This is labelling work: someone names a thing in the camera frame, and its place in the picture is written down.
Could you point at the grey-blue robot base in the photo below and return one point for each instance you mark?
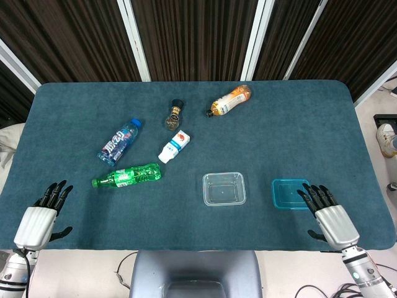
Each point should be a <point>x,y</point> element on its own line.
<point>195,270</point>

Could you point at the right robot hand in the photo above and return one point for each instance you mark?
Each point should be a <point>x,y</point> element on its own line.
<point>336,225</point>

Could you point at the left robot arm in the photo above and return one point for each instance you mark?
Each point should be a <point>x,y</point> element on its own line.
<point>14,273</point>

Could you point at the orange tea bottle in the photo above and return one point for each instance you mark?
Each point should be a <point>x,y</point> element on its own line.
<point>229,101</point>

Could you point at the green plastic soda bottle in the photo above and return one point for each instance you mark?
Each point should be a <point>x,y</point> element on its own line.
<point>130,176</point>

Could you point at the brown screen panel white frame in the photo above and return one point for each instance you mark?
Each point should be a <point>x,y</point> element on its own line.
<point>12,93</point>
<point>356,40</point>
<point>71,37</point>
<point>192,37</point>
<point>285,34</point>

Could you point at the dark shoe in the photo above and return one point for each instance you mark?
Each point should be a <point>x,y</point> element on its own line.
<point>393,186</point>

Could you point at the white sneaker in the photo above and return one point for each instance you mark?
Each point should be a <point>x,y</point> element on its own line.
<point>386,136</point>

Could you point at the blue label water bottle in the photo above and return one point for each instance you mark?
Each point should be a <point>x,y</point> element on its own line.
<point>119,142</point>

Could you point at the black cap pepper grinder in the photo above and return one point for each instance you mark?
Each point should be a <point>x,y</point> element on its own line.
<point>173,116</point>

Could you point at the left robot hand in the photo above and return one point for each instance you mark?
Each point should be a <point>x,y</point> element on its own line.
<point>35,226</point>

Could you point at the white milk carton bottle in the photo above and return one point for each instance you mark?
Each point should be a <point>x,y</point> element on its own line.
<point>173,147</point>

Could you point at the blue plastic lid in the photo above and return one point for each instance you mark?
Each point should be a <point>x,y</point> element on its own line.
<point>285,192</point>

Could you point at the teal table cloth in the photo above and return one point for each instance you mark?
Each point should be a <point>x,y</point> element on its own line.
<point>186,223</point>

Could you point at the clear plastic container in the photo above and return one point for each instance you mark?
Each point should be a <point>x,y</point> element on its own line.
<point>223,189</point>

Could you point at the white cloth bundle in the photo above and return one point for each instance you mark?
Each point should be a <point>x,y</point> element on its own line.
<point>9,146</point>

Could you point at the black device on floor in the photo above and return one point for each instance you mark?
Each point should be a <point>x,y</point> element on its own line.
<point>386,119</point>

